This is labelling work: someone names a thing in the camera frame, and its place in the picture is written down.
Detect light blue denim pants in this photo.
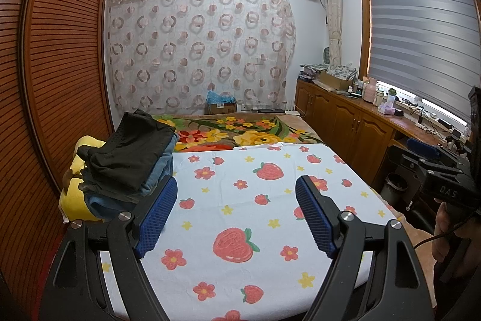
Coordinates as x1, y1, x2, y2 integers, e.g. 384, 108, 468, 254
150, 133, 180, 190

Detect person's right hand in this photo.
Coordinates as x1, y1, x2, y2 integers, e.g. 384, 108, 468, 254
431, 202, 470, 263

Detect small cardboard box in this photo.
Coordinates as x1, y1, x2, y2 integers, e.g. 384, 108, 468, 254
207, 102, 238, 116

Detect person's right forearm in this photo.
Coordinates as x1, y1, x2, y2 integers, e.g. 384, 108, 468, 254
432, 261, 481, 321

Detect pink bottle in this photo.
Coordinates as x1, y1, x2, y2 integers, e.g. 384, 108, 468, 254
363, 78, 378, 104

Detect wooden cabinet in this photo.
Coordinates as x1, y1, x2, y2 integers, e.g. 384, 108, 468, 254
293, 78, 470, 190

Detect wooden louvered wardrobe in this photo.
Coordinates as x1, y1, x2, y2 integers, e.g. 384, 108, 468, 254
0, 0, 115, 307

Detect sheer circle print curtain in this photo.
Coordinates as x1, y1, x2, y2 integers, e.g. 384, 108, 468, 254
105, 0, 297, 115

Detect black pants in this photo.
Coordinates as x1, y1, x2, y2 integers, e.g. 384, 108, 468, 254
77, 109, 179, 194

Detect floral cloth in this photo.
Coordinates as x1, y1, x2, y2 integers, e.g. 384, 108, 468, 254
327, 63, 357, 79

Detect yellow pillow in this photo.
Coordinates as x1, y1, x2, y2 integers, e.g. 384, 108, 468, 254
58, 135, 109, 224

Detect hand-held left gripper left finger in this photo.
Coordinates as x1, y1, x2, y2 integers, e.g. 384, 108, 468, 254
39, 176, 178, 321

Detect stack of books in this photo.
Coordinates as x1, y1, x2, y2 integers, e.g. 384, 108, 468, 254
299, 64, 327, 82

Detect beige floral window curtain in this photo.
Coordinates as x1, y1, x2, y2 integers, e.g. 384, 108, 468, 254
320, 0, 343, 66

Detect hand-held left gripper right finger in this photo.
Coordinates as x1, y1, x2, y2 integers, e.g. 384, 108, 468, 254
295, 175, 438, 321

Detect grey striped roller blind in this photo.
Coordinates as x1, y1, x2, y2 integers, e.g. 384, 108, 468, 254
366, 0, 481, 126

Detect open cardboard box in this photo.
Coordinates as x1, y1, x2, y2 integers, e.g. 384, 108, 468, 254
319, 70, 356, 91

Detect white strawberry print sheet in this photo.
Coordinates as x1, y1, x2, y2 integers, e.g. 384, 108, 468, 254
96, 142, 404, 321

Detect dark trash bin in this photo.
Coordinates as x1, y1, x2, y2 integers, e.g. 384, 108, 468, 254
380, 172, 408, 207

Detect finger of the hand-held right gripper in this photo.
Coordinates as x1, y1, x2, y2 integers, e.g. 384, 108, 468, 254
406, 138, 467, 165
387, 144, 464, 186

